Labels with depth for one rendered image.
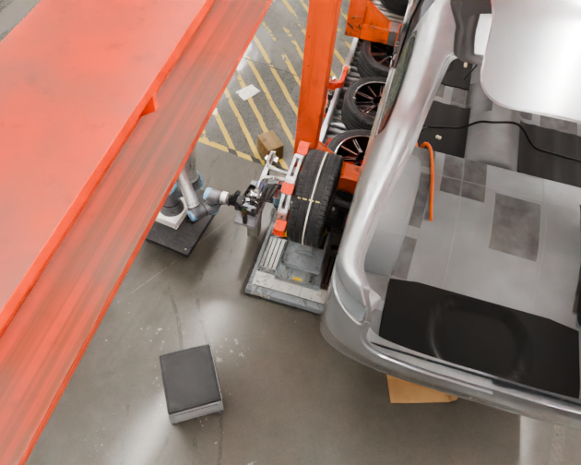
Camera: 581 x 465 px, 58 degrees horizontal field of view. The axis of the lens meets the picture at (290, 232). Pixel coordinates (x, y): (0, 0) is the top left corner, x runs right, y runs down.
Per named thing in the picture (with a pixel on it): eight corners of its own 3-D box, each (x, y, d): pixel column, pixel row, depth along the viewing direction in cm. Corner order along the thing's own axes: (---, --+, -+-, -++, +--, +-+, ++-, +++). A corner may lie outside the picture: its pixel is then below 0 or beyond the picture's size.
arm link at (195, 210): (158, 132, 340) (194, 224, 368) (175, 125, 344) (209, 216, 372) (152, 130, 349) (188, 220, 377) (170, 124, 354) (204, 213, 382)
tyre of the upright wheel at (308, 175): (343, 166, 400) (320, 250, 397) (314, 159, 402) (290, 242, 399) (345, 146, 334) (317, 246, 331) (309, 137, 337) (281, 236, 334)
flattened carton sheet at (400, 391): (465, 402, 380) (467, 400, 377) (390, 403, 376) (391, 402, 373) (456, 361, 397) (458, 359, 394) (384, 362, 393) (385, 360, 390)
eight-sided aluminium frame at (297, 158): (283, 245, 376) (288, 199, 331) (274, 243, 377) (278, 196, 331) (303, 188, 406) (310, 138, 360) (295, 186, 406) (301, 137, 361)
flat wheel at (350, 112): (335, 96, 511) (338, 76, 491) (401, 93, 519) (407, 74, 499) (348, 146, 475) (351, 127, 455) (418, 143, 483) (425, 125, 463)
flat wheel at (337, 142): (402, 207, 441) (409, 189, 422) (324, 205, 437) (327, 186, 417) (392, 148, 478) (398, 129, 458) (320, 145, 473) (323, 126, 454)
